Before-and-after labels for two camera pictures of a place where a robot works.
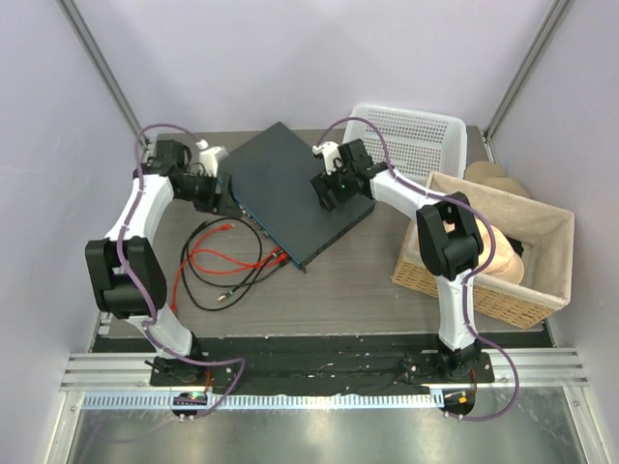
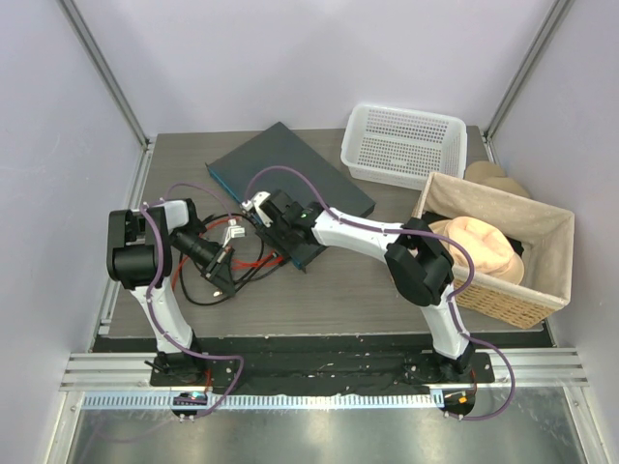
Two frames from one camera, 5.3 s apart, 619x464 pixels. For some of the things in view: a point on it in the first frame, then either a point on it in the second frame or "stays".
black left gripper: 217,203 → 220,272
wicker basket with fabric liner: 544,235 stays
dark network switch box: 271,181 stays
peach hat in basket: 506,264 stays
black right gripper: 323,184 → 283,247
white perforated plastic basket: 415,144 stays
